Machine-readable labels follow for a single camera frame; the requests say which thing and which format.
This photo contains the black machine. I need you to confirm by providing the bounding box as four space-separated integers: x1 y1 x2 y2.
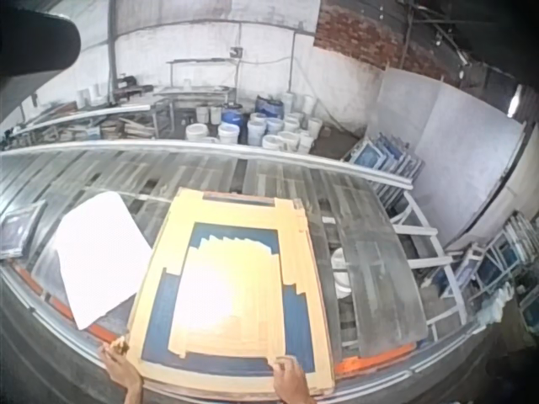
112 73 155 97

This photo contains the blue mesh screen frame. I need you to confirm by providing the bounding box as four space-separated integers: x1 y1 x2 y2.
0 199 47 261

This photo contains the grey metal workbench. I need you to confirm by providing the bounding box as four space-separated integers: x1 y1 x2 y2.
152 56 244 136

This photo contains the white bucket under table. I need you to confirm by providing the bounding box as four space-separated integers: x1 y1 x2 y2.
330 247 353 300

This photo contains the row of white tubs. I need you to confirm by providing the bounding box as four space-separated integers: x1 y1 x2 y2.
75 82 112 109

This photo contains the stack of blue screen frames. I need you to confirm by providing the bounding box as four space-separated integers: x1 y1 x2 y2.
341 132 425 187

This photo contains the black camera rig part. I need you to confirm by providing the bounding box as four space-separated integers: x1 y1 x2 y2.
0 11 82 88

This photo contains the white fabric sheet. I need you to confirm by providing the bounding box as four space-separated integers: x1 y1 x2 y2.
54 191 155 332

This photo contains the white metal table frame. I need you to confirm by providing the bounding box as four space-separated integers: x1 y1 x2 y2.
385 187 469 340

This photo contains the long metal side table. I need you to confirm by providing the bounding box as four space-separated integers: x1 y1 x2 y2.
0 103 153 149

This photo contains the heap of leaning screen frames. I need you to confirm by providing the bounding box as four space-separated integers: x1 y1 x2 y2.
452 210 539 338

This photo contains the orange table edge strip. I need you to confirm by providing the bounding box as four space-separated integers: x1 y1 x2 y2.
12 259 128 343
334 343 418 376

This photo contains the person's right hand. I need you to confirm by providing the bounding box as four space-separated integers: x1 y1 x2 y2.
268 354 322 404

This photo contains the taped wooden screen printing frame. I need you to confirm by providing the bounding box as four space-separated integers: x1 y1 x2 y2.
125 187 338 401

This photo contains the dark blue plastic barrel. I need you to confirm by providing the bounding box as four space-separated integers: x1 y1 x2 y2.
255 94 285 122

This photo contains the grey translucent panel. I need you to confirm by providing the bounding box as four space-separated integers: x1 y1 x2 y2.
355 238 430 359

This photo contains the group of white buckets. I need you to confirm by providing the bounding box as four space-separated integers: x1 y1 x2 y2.
184 90 325 156

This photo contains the person's left hand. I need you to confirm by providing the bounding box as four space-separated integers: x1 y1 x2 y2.
97 336 145 393

